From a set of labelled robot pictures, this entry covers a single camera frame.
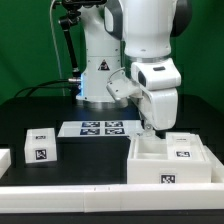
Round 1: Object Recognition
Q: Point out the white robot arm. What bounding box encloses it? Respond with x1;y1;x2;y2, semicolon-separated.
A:
77;0;192;130

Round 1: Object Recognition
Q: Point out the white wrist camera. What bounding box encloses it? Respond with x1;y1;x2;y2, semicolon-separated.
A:
106;67;140;101

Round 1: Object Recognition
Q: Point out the white cabinet body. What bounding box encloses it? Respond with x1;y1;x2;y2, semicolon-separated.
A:
127;137;212;184

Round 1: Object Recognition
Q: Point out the white door panel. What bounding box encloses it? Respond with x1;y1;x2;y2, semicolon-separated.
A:
24;128;57;163
166;132;204;161

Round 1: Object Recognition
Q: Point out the white front fence rail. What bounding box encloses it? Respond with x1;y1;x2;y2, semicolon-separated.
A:
0;183;224;213

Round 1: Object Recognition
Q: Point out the white base tag plate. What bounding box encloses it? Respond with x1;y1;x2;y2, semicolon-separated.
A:
57;119;145;138

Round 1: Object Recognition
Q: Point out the white right fence rail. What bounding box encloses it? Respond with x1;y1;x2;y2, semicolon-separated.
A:
205;146;224;183

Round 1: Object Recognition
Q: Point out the grey cable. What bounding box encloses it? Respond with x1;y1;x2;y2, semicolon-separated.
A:
49;0;67;97

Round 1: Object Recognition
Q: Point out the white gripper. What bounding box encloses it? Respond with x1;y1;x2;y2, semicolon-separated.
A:
137;88;178;132

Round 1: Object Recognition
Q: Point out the black cable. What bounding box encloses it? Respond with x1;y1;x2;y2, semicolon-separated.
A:
13;78;83;98

